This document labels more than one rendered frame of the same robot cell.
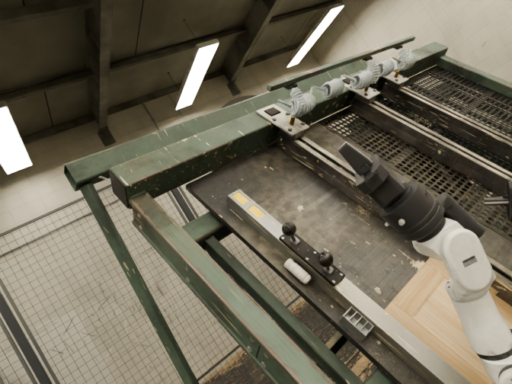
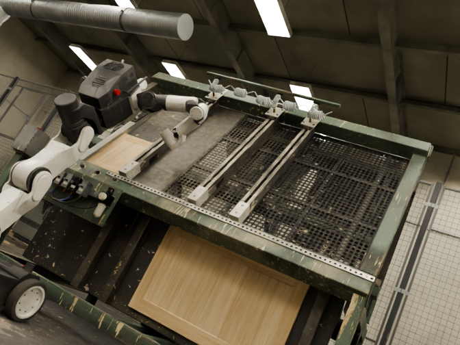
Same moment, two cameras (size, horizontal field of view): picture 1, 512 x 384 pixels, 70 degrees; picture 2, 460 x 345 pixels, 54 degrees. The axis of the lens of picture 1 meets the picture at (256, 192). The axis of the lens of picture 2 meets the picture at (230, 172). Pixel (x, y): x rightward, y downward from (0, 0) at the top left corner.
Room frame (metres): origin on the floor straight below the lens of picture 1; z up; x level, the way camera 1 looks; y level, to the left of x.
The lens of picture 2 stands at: (0.10, -3.17, 0.44)
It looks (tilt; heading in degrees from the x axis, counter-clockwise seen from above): 16 degrees up; 60
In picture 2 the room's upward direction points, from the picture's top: 27 degrees clockwise
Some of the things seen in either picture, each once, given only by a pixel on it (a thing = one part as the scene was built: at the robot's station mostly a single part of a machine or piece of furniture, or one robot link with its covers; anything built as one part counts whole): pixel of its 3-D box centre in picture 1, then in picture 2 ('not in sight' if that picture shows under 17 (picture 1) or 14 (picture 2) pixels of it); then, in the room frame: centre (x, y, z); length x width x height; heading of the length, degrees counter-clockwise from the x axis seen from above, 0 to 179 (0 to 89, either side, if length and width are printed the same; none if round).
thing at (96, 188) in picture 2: not in sight; (74, 189); (0.76, -0.48, 0.69); 0.50 x 0.14 x 0.24; 125
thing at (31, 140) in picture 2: not in sight; (30, 142); (0.45, -0.16, 0.84); 0.12 x 0.12 x 0.18; 35
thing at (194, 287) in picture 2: not in sight; (215, 293); (1.57, -1.07, 0.53); 0.90 x 0.02 x 0.55; 125
